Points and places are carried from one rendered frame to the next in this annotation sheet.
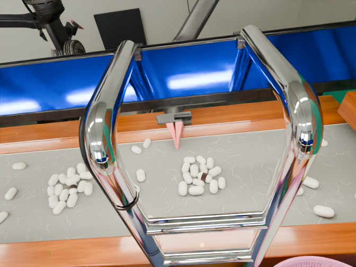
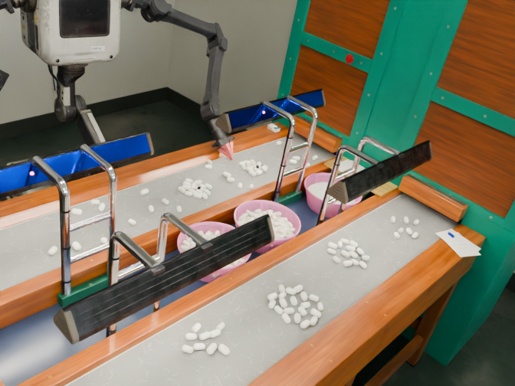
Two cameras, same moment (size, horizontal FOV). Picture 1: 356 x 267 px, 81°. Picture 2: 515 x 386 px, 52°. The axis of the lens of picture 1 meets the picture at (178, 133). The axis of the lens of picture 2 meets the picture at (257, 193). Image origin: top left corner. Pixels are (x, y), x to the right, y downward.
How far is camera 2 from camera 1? 206 cm
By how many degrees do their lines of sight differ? 46
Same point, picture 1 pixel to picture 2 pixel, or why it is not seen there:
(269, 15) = (142, 48)
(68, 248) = (234, 200)
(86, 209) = (217, 194)
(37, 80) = (246, 114)
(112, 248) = (251, 194)
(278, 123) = (265, 139)
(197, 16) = (216, 80)
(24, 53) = not seen: outside the picture
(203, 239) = not seen: hidden behind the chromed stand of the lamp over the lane
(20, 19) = not seen: outside the picture
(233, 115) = (241, 139)
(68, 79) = (253, 113)
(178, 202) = (254, 179)
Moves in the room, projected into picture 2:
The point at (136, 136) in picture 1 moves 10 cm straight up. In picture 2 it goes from (199, 160) to (201, 141)
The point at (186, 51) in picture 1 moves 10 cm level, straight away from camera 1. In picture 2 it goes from (277, 103) to (260, 93)
